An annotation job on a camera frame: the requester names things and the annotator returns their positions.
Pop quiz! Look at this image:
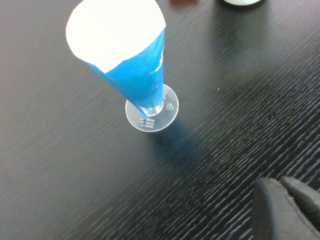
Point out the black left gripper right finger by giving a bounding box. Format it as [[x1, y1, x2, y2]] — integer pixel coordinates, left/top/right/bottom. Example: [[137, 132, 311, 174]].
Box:
[[279, 176, 320, 233]]

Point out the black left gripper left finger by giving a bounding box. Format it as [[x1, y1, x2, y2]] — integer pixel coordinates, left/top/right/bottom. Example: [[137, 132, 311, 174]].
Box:
[[250, 177, 320, 240]]

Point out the blue paper conical measuring glass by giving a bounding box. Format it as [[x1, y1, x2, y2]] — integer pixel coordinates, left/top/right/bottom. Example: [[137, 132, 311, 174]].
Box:
[[65, 0, 180, 133]]

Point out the light green plastic cup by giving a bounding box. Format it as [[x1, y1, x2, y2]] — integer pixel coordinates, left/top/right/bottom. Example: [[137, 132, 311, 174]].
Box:
[[221, 0, 264, 7]]

